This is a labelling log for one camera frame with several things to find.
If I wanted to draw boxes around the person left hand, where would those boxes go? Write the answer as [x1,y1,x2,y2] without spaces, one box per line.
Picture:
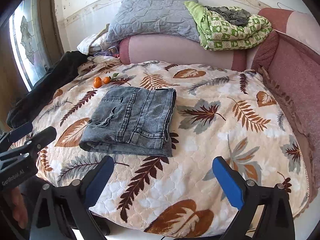
[5,187,28,229]

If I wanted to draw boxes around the stained glass window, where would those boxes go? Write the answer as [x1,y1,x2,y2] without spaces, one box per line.
[9,0,50,91]

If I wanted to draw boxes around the grey denim pants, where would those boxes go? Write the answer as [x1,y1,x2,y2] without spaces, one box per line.
[79,87,176,157]

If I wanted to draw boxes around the orange tangerine front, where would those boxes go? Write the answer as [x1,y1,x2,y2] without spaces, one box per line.
[93,79,103,88]

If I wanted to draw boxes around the dark grey folded cloth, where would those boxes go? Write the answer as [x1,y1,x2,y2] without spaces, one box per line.
[206,6,251,27]

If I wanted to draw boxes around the orange tangerine with leaf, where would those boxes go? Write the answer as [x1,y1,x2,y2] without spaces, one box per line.
[103,73,119,85]

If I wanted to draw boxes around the white cream pillow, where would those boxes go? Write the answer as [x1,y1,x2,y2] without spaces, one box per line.
[77,23,119,55]

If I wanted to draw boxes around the grey quilted blanket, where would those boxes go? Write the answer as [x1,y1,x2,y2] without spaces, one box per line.
[106,0,200,42]

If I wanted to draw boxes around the leaf pattern cream blanket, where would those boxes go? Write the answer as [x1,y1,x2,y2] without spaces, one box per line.
[33,57,311,237]

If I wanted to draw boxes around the pink sofa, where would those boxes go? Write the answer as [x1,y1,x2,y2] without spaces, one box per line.
[119,8,319,198]

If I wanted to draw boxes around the black garment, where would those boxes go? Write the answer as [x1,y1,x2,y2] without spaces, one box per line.
[6,51,88,128]

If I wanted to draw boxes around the green white folded quilt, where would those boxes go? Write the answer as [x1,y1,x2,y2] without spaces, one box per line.
[184,1,272,51]

